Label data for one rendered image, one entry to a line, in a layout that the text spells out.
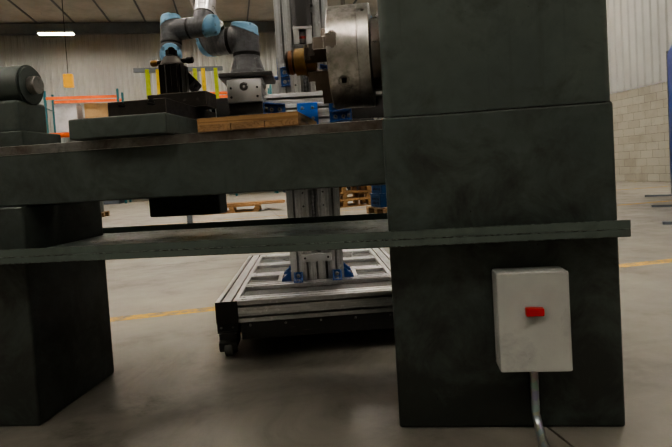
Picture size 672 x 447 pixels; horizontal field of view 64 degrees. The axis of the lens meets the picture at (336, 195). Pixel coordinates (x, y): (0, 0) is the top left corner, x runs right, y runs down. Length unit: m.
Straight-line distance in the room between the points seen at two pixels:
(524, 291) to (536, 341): 0.13
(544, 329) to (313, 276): 1.32
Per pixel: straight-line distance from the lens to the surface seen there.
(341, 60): 1.60
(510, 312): 1.49
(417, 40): 1.53
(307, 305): 2.26
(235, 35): 2.43
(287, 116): 1.57
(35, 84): 2.11
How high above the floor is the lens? 0.72
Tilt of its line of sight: 2 degrees down
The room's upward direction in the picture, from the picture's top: 4 degrees counter-clockwise
